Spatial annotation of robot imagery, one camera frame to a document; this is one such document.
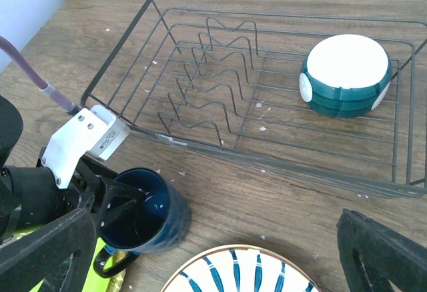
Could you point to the grey wire dish rack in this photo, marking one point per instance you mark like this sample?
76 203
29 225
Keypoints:
220 77

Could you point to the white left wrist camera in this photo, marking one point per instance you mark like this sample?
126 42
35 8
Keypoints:
96 131

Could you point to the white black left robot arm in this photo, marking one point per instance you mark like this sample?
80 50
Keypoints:
8 128

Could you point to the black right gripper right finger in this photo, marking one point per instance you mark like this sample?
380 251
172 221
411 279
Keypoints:
377 258

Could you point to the white blue striped plate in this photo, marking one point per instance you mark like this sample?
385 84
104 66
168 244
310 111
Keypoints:
239 267

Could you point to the dark blue mug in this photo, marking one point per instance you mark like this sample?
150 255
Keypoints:
159 223

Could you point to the white and teal bowl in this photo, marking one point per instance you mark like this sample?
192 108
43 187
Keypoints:
345 76

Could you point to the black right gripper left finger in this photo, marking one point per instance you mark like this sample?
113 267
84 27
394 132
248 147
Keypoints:
58 255

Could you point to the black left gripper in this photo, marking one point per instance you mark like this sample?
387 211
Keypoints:
31 199

